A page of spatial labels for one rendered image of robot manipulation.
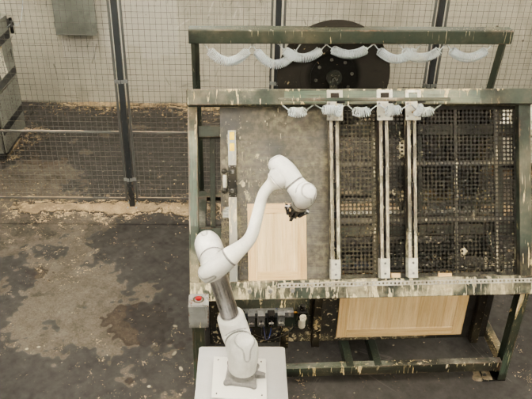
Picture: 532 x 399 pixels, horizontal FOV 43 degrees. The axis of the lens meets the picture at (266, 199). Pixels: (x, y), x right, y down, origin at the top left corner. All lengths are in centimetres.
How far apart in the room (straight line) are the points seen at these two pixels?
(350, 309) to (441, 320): 67
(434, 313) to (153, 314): 215
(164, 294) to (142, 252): 65
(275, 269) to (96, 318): 176
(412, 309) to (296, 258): 99
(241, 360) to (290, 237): 99
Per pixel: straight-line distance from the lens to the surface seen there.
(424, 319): 491
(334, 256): 429
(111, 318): 545
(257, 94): 420
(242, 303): 427
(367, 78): 485
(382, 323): 485
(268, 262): 426
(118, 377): 498
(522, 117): 465
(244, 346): 360
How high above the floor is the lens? 349
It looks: 31 degrees down
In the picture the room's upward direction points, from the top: 1 degrees clockwise
